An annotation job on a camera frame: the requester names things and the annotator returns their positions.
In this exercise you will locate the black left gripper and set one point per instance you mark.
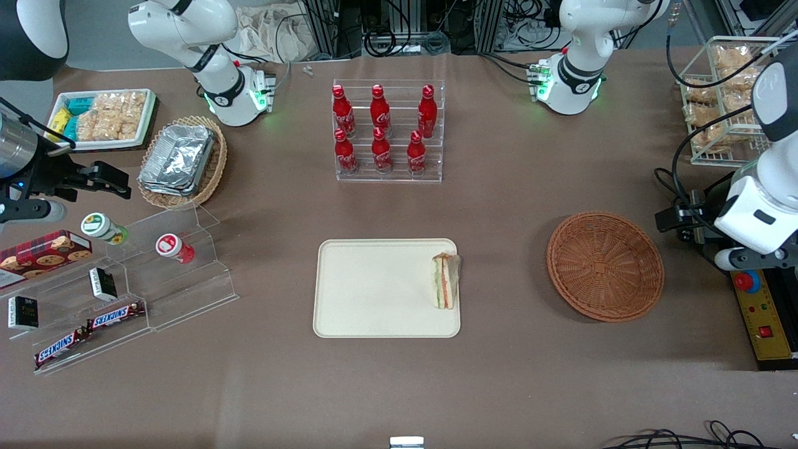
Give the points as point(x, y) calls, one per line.
point(703, 228)

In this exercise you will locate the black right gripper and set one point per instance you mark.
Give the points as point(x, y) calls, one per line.
point(51, 174)

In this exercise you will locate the triangle sandwich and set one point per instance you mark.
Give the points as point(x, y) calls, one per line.
point(444, 280)

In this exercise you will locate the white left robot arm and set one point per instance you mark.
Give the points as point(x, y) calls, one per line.
point(583, 37)

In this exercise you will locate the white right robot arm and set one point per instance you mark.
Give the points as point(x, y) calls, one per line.
point(187, 25)

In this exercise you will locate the white rectangular snack tray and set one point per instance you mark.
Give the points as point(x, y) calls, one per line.
point(100, 145)

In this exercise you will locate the round brown wicker basket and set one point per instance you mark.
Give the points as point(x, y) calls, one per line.
point(605, 268)

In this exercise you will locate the oval tan wicker basket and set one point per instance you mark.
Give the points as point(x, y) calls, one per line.
point(218, 163)

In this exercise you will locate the beige plastic serving tray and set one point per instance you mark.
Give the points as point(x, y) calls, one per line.
point(374, 287)

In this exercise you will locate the green lid cup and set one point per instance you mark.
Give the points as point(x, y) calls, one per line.
point(96, 226)

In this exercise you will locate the small clear cracker bag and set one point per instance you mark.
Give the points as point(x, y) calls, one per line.
point(87, 126)

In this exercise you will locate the teal snack packet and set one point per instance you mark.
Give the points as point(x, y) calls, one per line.
point(70, 128)
point(78, 105)

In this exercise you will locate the stacked aluminium foil trays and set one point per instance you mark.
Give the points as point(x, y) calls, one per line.
point(177, 159)

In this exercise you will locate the large clear cracker bag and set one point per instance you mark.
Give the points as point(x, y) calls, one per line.
point(121, 112)

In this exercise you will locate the yellow snack packet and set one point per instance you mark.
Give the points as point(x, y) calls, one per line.
point(59, 120)

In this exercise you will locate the red lid cup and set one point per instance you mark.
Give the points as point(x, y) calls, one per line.
point(169, 246)

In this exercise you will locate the clear bag of pastries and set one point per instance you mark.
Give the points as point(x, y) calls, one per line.
point(701, 118)
point(698, 91)
point(739, 78)
point(707, 138)
point(739, 101)
point(732, 56)

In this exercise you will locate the red emergency stop button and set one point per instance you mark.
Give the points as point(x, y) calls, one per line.
point(747, 282)

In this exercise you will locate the red cookie box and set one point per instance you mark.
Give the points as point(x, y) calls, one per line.
point(43, 254)

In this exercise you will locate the small black white box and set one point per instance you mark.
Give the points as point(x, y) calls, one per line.
point(24, 313)
point(103, 284)

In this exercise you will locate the clear acrylic step shelf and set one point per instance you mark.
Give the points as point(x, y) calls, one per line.
point(187, 293)

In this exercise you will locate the snickers chocolate bar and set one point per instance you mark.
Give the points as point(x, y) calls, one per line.
point(115, 316)
point(59, 349)

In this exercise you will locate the yellow control panel box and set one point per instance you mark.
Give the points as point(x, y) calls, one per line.
point(773, 349)

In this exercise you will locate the crumpled beige cloth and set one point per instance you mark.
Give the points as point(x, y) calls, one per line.
point(268, 37)

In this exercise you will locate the red cola bottle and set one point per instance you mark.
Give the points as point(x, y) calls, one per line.
point(345, 154)
point(379, 111)
point(427, 113)
point(381, 151)
point(416, 154)
point(341, 112)

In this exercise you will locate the clear acrylic bottle rack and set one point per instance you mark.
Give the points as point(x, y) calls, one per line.
point(402, 176)

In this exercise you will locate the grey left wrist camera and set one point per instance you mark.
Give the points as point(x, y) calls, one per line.
point(728, 259)

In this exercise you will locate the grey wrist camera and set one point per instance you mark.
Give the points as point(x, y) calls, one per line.
point(728, 259)
point(37, 211)

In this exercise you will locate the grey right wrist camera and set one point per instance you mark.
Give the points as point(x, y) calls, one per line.
point(37, 211)

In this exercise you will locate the aluminium frame profile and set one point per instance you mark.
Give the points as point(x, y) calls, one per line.
point(729, 15)
point(489, 25)
point(324, 25)

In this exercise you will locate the small white metal bracket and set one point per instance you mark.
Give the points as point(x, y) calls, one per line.
point(406, 443)

